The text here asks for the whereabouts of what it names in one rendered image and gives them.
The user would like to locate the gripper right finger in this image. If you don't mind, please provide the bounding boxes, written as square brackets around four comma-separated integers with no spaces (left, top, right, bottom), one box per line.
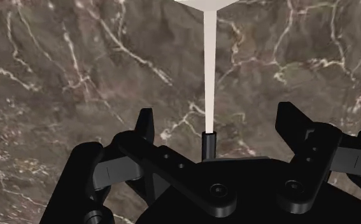
[274,101,361,215]

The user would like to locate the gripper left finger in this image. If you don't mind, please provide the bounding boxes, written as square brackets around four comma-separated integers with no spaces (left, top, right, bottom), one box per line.
[39,107,237,224]

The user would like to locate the white kitchen tool, black tip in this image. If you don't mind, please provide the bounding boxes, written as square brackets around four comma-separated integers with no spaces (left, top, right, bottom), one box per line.
[174,0,241,162]

